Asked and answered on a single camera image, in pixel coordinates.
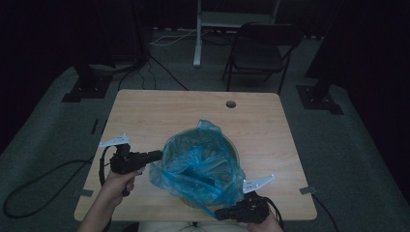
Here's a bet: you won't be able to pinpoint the white metal stand frame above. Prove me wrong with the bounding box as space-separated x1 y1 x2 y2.
192 0 281 68

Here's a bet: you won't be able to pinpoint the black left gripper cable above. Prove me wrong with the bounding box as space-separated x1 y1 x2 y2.
2 145 114 232

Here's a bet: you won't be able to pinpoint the person's light trousers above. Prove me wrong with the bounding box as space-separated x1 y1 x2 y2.
137 220 249 232

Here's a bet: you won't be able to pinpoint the black floor cables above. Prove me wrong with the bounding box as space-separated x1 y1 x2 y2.
117 54 190 92

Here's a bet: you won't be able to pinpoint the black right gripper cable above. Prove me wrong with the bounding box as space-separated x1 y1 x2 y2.
264 192 340 232

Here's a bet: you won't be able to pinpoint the black folding chair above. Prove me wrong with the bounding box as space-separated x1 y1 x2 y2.
221 21 305 96

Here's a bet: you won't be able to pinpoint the black stand with base plate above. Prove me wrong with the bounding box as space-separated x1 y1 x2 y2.
61 61 114 103
295 64 344 116

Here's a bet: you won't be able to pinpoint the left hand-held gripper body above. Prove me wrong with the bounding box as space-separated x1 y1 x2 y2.
99 133 144 175

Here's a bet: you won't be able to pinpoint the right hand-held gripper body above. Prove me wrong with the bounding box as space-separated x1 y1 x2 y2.
229 173 276 224

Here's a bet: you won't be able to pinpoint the person's left hand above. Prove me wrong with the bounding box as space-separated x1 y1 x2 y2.
102 167 146 207

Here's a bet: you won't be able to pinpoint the blue plastic bag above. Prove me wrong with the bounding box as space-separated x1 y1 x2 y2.
148 119 247 218

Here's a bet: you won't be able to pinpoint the white floor cable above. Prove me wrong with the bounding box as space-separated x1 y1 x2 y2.
149 28 198 47

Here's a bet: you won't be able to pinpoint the person's right hand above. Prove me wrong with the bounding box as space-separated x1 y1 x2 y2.
240 214 284 232

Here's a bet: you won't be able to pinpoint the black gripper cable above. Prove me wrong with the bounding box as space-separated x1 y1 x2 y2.
2 145 114 232
264 192 340 232

